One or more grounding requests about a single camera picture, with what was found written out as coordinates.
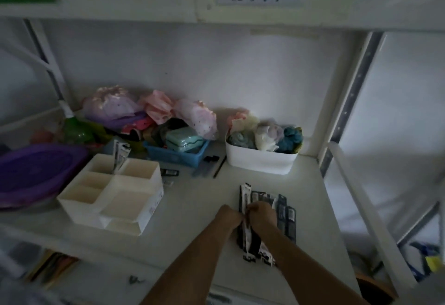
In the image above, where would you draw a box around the light pink dotted shower cap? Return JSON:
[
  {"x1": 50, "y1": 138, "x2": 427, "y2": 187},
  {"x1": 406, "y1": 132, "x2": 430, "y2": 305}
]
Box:
[{"x1": 173, "y1": 98, "x2": 218, "y2": 141}]

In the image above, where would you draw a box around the person's right hand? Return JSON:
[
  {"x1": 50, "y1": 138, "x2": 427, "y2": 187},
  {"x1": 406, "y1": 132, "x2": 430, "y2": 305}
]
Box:
[{"x1": 246, "y1": 201, "x2": 279, "y2": 237}]

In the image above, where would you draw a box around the person's right forearm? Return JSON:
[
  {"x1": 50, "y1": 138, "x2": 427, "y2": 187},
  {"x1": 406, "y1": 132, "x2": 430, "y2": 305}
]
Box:
[{"x1": 255, "y1": 226, "x2": 371, "y2": 305}]

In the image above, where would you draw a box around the pink round object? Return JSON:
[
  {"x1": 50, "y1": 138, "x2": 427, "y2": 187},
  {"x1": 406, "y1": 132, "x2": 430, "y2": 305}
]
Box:
[{"x1": 29, "y1": 129, "x2": 56, "y2": 144}]

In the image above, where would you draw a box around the brown round container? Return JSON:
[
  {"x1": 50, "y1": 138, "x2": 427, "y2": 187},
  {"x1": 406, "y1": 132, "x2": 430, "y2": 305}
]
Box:
[{"x1": 356, "y1": 273, "x2": 397, "y2": 305}]

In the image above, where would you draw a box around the stack of books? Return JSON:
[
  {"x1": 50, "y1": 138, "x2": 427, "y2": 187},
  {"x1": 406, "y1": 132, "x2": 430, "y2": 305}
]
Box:
[{"x1": 24, "y1": 250, "x2": 80, "y2": 289}]

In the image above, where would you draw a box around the white plastic bin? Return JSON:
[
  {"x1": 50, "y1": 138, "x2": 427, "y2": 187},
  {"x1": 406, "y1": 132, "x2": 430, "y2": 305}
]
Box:
[{"x1": 225, "y1": 128, "x2": 300, "y2": 176}]

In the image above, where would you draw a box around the purple shower cap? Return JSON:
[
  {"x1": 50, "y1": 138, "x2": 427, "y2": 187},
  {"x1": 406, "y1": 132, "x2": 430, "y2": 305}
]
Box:
[{"x1": 82, "y1": 86, "x2": 147, "y2": 127}]

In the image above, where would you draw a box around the mint green soap box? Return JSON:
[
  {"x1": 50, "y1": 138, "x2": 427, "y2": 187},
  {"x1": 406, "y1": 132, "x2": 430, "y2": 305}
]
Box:
[{"x1": 165, "y1": 126, "x2": 206, "y2": 153}]

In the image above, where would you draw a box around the white divided organizer box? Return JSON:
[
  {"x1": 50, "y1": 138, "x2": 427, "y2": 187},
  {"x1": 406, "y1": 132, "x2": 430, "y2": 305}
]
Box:
[{"x1": 56, "y1": 153, "x2": 165, "y2": 237}]

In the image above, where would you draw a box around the blue plastic basket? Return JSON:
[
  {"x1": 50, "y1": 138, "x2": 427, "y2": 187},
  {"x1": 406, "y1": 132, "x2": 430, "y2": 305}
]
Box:
[{"x1": 143, "y1": 137, "x2": 211, "y2": 169}]

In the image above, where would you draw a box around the green spray bottle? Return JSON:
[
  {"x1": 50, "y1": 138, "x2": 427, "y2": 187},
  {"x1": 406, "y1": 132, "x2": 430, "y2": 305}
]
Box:
[{"x1": 57, "y1": 100, "x2": 97, "y2": 145}]

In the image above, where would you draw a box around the teal cloth bundle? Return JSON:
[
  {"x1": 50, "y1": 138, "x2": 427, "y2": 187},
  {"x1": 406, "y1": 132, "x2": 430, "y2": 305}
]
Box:
[{"x1": 278, "y1": 126, "x2": 303, "y2": 154}]

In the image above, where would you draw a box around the black pen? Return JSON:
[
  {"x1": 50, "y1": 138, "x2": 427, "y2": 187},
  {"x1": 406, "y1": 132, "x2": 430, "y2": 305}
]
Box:
[{"x1": 212, "y1": 155, "x2": 227, "y2": 179}]

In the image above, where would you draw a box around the magenta fabric item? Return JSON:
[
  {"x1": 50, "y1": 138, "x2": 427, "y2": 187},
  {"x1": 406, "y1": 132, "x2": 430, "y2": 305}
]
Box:
[{"x1": 121, "y1": 112, "x2": 158, "y2": 143}]

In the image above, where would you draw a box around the purple plastic basin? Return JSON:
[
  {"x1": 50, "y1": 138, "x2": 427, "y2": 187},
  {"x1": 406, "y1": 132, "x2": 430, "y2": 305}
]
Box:
[{"x1": 0, "y1": 143, "x2": 92, "y2": 210}]

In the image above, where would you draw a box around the white shelf upright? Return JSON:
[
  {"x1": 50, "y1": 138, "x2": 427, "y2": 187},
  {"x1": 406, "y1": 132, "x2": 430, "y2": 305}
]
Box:
[{"x1": 22, "y1": 19, "x2": 71, "y2": 108}]

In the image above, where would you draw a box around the grey blue cloth bundle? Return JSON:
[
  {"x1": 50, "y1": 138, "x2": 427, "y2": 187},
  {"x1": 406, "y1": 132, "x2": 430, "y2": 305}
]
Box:
[{"x1": 228, "y1": 131, "x2": 257, "y2": 150}]

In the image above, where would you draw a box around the person's left hand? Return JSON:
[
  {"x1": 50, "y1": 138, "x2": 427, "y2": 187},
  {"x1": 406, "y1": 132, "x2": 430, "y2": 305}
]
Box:
[{"x1": 215, "y1": 205, "x2": 248, "y2": 238}]

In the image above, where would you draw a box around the person's left forearm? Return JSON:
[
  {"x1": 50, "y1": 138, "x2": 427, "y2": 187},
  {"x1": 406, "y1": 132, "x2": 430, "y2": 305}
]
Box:
[{"x1": 139, "y1": 224, "x2": 238, "y2": 305}]

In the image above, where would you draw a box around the white shelf rail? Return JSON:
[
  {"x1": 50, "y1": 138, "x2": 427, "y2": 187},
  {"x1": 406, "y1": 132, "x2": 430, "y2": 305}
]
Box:
[{"x1": 327, "y1": 141, "x2": 418, "y2": 289}]

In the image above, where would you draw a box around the pile of black packets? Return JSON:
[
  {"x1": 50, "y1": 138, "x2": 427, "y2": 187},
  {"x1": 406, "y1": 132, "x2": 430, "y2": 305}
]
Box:
[{"x1": 237, "y1": 184, "x2": 297, "y2": 268}]

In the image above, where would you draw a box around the blue yellow object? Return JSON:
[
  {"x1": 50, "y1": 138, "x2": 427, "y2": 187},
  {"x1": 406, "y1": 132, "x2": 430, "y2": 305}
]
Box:
[{"x1": 410, "y1": 242, "x2": 443, "y2": 278}]

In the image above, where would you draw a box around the white cloth bundle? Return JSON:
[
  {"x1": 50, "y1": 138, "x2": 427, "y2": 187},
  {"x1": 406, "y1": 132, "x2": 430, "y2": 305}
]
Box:
[{"x1": 255, "y1": 125, "x2": 283, "y2": 152}]

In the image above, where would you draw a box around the black white pen packet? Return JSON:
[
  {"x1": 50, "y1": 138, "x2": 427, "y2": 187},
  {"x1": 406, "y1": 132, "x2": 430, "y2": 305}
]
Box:
[{"x1": 238, "y1": 183, "x2": 257, "y2": 261}]

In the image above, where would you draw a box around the grey perforated shelf upright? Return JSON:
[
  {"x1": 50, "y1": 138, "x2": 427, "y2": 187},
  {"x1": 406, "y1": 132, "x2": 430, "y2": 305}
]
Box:
[{"x1": 318, "y1": 32, "x2": 387, "y2": 178}]

